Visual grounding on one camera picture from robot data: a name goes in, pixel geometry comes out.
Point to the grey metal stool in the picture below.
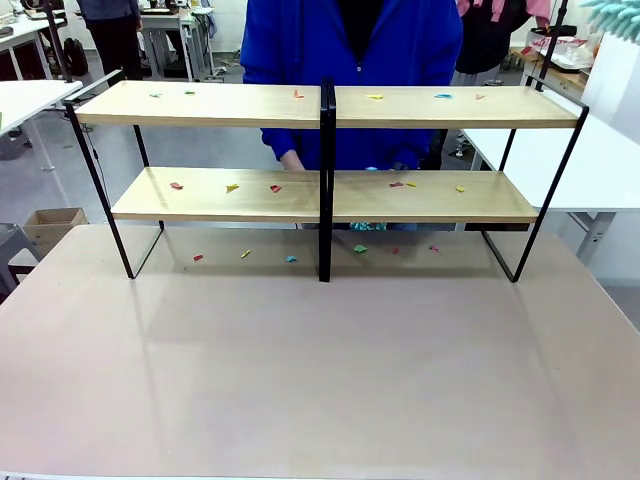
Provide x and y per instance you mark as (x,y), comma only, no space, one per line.
(12,245)

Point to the white side table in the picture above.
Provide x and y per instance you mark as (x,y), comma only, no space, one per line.
(25,100)
(590,170)

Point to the white lab desk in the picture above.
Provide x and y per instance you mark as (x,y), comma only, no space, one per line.
(15,35)

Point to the black backpack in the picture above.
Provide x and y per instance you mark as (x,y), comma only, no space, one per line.
(75,57)

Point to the grey metal desk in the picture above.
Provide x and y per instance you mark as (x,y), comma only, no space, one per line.
(170,22)

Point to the wooden workbench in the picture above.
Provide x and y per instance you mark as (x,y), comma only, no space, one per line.
(565,80)

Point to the black frame wooden shelf unit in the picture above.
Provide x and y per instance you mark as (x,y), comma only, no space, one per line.
(200,105)
(450,112)

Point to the black hanging garment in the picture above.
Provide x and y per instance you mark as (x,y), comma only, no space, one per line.
(485,45)

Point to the person in blue jacket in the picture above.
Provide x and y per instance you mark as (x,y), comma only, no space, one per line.
(400,40)

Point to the brown cardboard box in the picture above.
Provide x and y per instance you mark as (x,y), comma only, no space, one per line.
(50,232)

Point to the pink hanging garment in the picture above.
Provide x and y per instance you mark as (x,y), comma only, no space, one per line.
(537,10)

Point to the black stand pole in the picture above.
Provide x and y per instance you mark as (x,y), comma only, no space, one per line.
(550,50)
(57,40)

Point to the person's right hand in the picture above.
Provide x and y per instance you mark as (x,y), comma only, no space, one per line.
(292,162)

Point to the bystander in dark clothes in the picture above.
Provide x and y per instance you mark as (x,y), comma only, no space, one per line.
(115,40)

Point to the red white packet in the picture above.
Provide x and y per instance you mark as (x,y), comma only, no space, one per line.
(560,42)

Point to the white board panel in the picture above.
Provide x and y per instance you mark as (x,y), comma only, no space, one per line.
(615,80)

